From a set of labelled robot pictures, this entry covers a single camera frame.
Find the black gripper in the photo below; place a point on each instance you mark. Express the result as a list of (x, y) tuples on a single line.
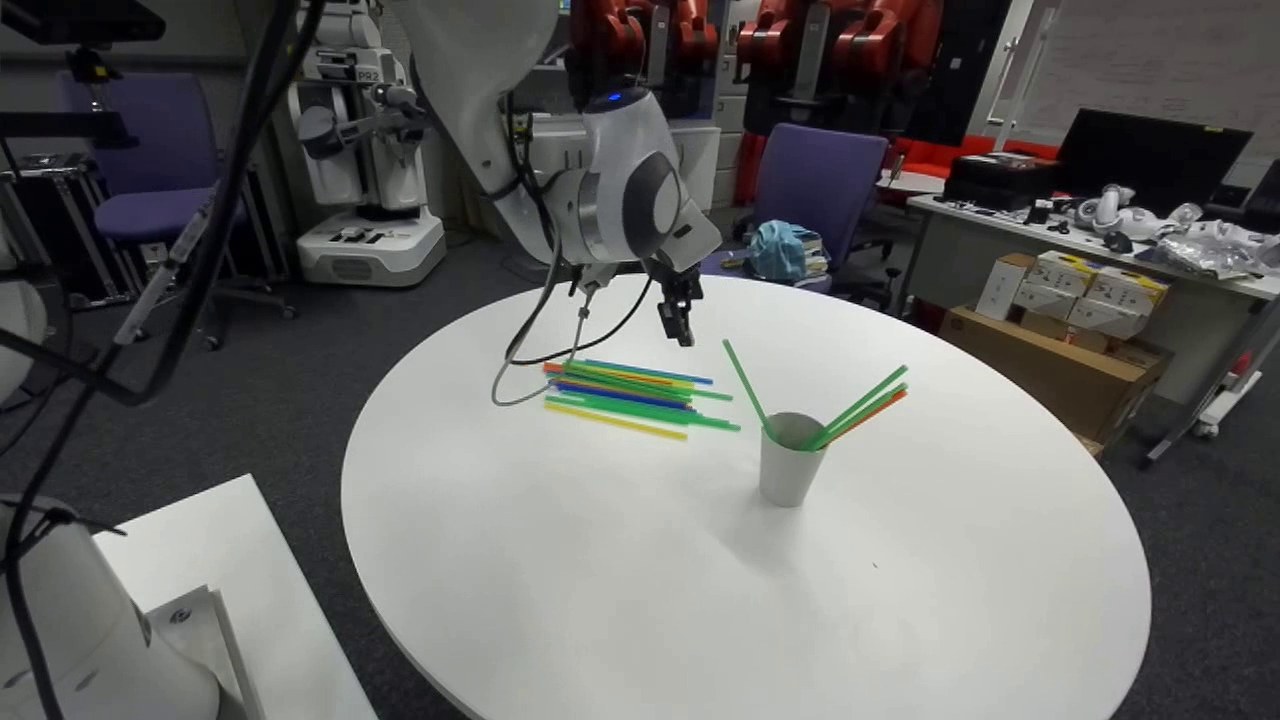
[(678, 288)]

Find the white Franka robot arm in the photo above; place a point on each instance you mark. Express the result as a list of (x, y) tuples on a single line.
[(464, 83)]

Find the white ceramic mug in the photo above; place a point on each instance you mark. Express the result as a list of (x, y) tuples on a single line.
[(790, 468)]

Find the yellow plastic straw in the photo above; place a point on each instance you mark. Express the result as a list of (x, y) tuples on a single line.
[(622, 426), (643, 382)]

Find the crumpled blue cloth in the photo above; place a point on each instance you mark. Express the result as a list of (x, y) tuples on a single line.
[(785, 250)]

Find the lime plastic straw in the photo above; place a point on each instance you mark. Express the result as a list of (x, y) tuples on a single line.
[(874, 393)]

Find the purple office chair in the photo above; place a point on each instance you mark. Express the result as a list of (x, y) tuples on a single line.
[(826, 174), (153, 209)]

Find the white office desk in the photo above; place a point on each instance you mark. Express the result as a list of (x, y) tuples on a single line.
[(940, 266)]

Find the red flat tray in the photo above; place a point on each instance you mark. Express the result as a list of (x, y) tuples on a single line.
[(920, 148)]

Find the red industrial robot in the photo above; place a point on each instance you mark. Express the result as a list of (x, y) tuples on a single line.
[(625, 24), (854, 32)]

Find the white gray mobile robot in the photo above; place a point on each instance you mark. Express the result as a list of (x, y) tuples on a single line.
[(364, 255)]

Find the white carton box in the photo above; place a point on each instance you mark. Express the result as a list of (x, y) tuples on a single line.
[(1003, 284)]

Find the black equipment case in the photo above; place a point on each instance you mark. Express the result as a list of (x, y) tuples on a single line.
[(1003, 181)]

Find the brown cardboard box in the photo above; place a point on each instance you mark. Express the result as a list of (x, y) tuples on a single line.
[(1052, 382)]

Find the white plastic bag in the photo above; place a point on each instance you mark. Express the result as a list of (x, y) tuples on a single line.
[(1113, 215)]

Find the white robot stand platform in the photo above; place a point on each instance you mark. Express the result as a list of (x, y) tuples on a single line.
[(255, 574)]

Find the black computer monitor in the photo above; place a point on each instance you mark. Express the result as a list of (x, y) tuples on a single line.
[(1154, 153)]

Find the silver plastic bag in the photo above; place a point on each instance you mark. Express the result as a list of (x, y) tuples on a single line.
[(1220, 246)]

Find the small black monitor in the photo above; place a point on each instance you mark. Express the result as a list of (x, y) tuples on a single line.
[(1266, 200)]

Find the wrist camera mount plate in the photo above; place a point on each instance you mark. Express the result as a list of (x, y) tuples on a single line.
[(687, 242)]

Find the gray metal bracket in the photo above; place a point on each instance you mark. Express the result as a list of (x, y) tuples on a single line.
[(200, 633)]

